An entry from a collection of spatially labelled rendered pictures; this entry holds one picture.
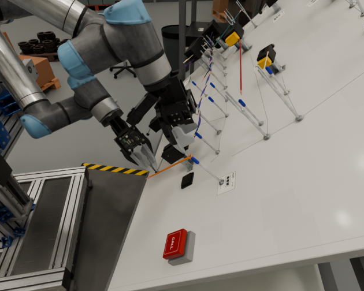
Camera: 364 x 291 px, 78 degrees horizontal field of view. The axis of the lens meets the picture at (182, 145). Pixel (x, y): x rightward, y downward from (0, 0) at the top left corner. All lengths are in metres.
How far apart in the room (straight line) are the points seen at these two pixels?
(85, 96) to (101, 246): 1.26
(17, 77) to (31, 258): 1.13
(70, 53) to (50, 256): 1.30
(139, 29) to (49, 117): 0.41
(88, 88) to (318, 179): 0.58
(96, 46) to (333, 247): 0.48
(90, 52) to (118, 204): 1.54
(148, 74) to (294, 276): 0.70
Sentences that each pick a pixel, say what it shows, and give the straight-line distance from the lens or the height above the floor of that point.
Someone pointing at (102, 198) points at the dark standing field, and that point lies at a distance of 1.98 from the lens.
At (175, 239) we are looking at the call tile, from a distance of 0.49.
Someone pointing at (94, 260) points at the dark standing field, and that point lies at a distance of 1.75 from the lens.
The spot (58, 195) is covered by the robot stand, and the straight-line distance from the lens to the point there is 1.86.
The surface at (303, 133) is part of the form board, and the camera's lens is 0.48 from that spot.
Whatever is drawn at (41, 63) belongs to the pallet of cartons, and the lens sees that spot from 3.59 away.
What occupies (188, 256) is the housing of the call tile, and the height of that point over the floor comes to 1.10.
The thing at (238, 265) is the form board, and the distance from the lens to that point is 0.41.
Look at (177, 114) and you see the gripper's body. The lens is 0.53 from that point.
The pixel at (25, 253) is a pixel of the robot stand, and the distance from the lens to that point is 1.70.
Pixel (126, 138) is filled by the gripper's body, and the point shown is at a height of 1.12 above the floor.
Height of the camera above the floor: 1.54
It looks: 42 degrees down
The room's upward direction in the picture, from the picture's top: straight up
